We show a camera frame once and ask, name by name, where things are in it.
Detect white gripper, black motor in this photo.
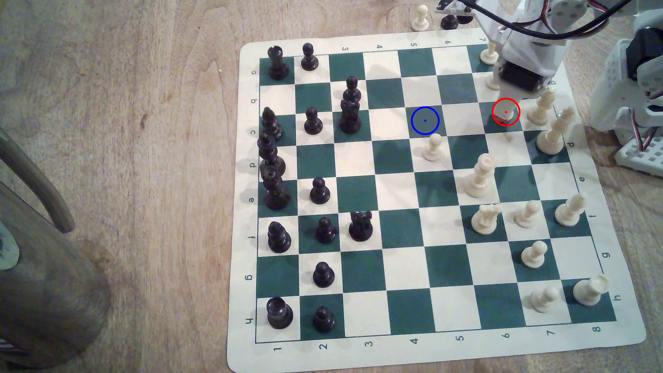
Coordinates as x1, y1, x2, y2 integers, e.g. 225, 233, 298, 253
474, 0, 569, 97

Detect white chess bishop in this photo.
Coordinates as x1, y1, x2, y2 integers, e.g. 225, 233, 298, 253
554, 193, 588, 228
527, 89, 556, 126

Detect white chess king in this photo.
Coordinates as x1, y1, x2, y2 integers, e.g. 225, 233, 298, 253
536, 107, 577, 155

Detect white chess queen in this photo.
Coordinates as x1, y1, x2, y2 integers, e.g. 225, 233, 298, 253
462, 153, 497, 199

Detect white chess knight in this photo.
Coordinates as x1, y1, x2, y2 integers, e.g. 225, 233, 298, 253
470, 203, 503, 236

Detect black chess knight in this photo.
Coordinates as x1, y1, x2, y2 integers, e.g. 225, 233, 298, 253
348, 211, 374, 242
339, 99, 362, 134

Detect green and white chess mat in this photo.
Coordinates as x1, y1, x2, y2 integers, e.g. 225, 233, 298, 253
226, 26, 648, 373

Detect white chess rook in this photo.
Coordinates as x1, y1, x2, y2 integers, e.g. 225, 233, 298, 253
572, 275, 610, 307

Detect black chess rook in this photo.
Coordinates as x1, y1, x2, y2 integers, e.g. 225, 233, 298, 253
266, 297, 294, 330
267, 45, 290, 81

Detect black chess bishop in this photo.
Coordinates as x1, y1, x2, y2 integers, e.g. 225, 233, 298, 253
260, 107, 284, 142
267, 221, 292, 254

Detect black chess queen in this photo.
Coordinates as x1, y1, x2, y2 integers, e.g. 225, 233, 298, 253
257, 133, 287, 177

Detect black chess king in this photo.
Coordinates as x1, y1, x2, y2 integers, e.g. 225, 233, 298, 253
261, 166, 292, 210

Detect white breadboard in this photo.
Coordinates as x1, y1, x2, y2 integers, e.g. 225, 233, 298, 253
614, 136, 663, 178

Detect pale grey round pad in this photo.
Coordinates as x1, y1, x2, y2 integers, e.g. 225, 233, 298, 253
0, 223, 20, 271

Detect black cable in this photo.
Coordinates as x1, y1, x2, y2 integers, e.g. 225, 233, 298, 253
458, 0, 635, 42

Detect red servo wires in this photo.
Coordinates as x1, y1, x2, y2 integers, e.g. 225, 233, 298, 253
634, 111, 659, 154

